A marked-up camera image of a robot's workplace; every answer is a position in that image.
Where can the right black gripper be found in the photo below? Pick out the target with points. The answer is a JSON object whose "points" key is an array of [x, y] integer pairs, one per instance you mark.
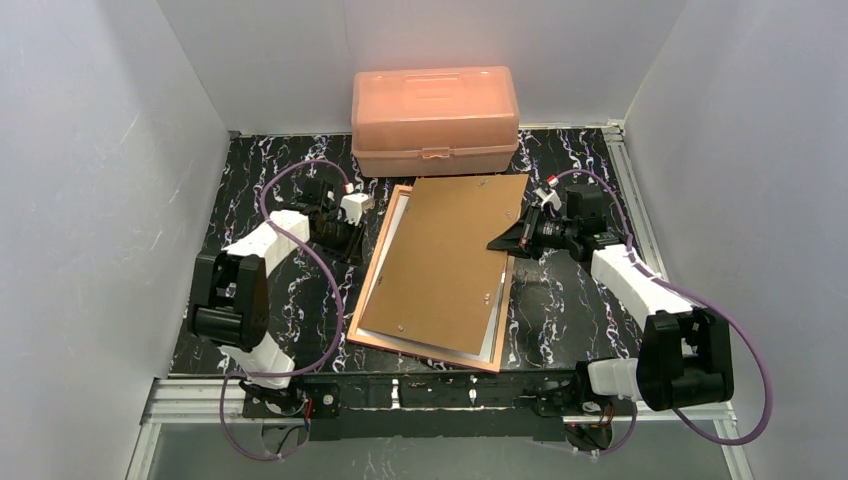
{"points": [[527, 230]]}

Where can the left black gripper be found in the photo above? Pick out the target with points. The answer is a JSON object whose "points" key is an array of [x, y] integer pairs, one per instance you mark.
{"points": [[345, 234]]}

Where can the pink wooden picture frame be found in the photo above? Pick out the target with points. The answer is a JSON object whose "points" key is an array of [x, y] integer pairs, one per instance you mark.
{"points": [[378, 265]]}

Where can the landscape photo print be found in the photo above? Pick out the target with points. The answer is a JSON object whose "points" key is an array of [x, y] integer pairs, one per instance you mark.
{"points": [[493, 331]]}

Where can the brown cardboard backing board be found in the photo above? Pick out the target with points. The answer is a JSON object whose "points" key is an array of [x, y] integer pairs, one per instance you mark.
{"points": [[438, 282]]}

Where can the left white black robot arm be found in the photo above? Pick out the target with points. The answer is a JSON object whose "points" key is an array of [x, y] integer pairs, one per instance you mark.
{"points": [[229, 304]]}

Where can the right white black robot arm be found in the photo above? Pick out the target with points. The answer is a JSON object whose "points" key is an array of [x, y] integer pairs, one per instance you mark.
{"points": [[685, 355]]}

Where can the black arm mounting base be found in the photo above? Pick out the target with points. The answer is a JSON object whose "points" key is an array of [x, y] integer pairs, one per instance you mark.
{"points": [[542, 405]]}

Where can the orange plastic storage box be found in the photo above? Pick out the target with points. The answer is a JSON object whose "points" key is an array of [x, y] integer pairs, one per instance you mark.
{"points": [[434, 122]]}

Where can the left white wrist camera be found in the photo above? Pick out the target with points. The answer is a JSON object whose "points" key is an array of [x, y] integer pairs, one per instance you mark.
{"points": [[354, 206]]}

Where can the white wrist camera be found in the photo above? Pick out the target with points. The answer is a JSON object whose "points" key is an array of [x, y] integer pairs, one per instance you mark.
{"points": [[354, 206], [547, 197]]}

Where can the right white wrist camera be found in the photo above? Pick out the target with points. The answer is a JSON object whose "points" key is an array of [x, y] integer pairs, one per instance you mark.
{"points": [[547, 197]]}

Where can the aluminium right side rail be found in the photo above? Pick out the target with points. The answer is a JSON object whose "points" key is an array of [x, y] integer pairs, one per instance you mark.
{"points": [[614, 162]]}

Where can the aluminium rail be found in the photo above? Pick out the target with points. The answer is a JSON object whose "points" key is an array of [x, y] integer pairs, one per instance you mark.
{"points": [[614, 162], [197, 400]]}

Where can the aluminium front rail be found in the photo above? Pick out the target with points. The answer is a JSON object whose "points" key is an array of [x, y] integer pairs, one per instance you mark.
{"points": [[197, 400]]}

